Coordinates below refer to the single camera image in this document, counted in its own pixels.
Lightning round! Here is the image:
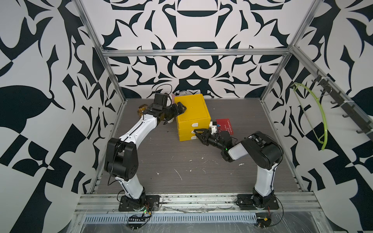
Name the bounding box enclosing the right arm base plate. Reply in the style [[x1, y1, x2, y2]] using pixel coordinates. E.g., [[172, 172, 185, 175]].
[[236, 194, 279, 210]]

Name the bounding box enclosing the black wall hook rack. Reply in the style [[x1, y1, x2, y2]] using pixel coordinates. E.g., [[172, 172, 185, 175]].
[[313, 70, 373, 141]]

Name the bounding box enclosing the brown plaid cloth item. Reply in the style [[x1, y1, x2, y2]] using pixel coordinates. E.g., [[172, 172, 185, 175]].
[[137, 104, 148, 117]]

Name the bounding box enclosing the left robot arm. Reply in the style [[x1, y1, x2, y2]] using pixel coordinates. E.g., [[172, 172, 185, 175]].
[[104, 93, 187, 207]]

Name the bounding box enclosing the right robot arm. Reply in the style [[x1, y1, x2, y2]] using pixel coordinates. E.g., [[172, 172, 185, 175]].
[[194, 129, 284, 209]]

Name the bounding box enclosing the red postcard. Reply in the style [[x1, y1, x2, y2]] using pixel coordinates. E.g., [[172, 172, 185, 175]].
[[216, 118, 234, 135]]

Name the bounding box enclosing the yellow plastic drawer cabinet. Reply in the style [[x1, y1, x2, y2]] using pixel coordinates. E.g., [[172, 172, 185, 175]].
[[174, 94, 211, 142]]

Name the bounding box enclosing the green cable loop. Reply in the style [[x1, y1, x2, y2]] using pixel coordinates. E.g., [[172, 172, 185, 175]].
[[290, 83, 329, 151]]

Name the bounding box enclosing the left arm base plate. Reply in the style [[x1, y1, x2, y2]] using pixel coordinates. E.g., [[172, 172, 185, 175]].
[[119, 195, 160, 212]]

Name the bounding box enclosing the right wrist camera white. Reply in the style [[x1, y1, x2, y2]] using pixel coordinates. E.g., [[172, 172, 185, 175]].
[[209, 120, 226, 135]]

